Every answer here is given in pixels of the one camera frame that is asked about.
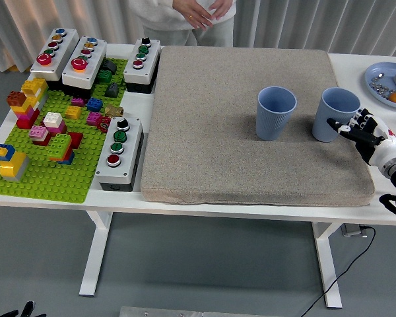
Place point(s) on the five-button control box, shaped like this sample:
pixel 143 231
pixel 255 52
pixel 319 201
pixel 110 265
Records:
pixel 64 49
pixel 94 62

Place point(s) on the four-button control box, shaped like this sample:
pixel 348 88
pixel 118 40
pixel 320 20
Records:
pixel 150 62
pixel 128 155

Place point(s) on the grey table control box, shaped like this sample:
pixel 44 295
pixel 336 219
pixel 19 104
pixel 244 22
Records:
pixel 349 230

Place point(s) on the white table leg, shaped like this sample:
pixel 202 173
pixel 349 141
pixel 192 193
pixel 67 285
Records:
pixel 328 264
pixel 94 257

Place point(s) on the yellow white brick tower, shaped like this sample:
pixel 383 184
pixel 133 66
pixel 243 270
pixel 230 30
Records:
pixel 34 87

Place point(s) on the red gear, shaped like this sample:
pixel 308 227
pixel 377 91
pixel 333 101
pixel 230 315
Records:
pixel 104 123

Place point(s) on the yellow blue grey brick stack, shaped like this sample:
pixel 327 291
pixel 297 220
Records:
pixel 13 165

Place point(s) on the pink red brick stack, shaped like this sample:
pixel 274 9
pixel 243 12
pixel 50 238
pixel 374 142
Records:
pixel 39 133

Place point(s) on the person's right hand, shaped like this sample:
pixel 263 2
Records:
pixel 191 13

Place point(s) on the green brick baseplate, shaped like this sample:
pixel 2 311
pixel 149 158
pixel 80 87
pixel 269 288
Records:
pixel 52 181

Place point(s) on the brown yellow red brick tower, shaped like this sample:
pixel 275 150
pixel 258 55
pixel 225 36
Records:
pixel 24 112

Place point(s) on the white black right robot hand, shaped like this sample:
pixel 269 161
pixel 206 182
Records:
pixel 379 142

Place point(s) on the dark green brick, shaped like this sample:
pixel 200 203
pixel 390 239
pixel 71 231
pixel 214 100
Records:
pixel 104 76

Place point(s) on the white pink brick stack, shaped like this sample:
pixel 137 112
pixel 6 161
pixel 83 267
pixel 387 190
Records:
pixel 54 122

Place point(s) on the person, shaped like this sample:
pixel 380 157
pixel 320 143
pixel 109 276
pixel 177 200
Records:
pixel 158 16

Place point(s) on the blue plate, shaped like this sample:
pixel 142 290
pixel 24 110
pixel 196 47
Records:
pixel 376 69

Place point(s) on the grey-brown mat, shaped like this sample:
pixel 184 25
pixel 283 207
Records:
pixel 211 132

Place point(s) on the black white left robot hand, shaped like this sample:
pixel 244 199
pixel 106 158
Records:
pixel 28 310

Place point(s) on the blue ribbed cup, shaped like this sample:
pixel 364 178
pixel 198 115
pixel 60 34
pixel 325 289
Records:
pixel 326 122
pixel 270 122

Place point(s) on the green red blue brick stack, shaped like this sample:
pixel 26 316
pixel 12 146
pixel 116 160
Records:
pixel 61 145

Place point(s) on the small magenta brick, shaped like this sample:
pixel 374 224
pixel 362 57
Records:
pixel 78 101

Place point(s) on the brass pipe fitting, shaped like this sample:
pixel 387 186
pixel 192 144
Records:
pixel 113 110

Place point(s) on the dark grey sloped brick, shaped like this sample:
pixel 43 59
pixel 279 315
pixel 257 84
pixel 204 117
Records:
pixel 110 67

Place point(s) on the person's left hand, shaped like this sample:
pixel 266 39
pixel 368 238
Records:
pixel 221 8

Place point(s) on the white curtain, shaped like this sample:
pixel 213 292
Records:
pixel 283 20

